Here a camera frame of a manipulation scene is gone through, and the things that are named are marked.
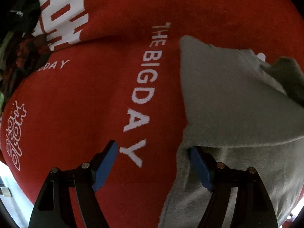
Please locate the red blanket with white lettering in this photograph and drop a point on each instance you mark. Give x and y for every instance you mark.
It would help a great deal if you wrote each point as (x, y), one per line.
(99, 70)

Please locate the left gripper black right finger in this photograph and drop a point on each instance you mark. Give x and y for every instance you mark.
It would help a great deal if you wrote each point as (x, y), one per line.
(253, 206)

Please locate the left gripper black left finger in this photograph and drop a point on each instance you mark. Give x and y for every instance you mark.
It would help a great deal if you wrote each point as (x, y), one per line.
(68, 198)

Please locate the grey knit sweater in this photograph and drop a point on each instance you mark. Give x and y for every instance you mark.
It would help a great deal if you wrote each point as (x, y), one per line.
(245, 113)

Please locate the black dark object at bedside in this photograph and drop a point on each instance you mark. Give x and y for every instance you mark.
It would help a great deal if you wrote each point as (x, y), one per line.
(19, 16)

